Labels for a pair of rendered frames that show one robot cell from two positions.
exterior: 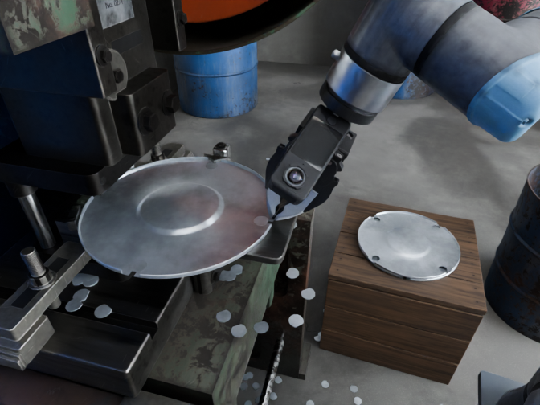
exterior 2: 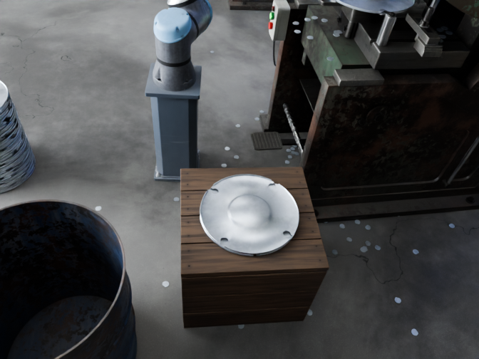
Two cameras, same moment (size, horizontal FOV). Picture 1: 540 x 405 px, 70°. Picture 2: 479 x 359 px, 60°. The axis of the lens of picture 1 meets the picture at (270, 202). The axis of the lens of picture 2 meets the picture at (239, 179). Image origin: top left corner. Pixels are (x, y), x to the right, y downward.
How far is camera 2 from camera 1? 171 cm
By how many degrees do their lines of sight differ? 92
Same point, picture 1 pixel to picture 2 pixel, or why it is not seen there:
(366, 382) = not seen: hidden behind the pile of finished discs
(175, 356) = (328, 9)
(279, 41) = not seen: outside the picture
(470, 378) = (165, 241)
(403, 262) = (248, 188)
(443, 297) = (212, 170)
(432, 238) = (226, 224)
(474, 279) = (187, 193)
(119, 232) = not seen: outside the picture
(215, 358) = (315, 11)
